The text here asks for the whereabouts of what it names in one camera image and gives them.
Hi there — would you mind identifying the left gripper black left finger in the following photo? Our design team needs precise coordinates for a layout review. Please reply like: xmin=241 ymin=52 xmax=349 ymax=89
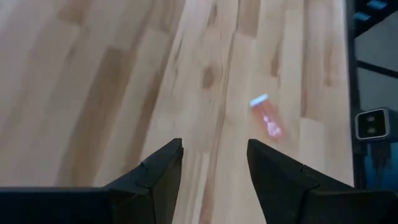
xmin=103 ymin=138 xmax=184 ymax=224

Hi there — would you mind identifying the black table edge frame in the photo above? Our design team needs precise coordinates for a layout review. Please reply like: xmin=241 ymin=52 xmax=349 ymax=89
xmin=344 ymin=0 xmax=368 ymax=190

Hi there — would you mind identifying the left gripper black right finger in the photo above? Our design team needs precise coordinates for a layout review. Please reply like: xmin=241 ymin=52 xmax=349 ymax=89
xmin=246 ymin=138 xmax=357 ymax=224

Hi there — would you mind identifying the pink medicine bottle white cap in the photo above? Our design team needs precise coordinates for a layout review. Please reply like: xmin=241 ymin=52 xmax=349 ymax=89
xmin=249 ymin=93 xmax=284 ymax=140

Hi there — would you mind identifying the grey-framed black camera box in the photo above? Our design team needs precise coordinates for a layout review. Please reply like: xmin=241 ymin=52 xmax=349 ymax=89
xmin=354 ymin=107 xmax=398 ymax=141

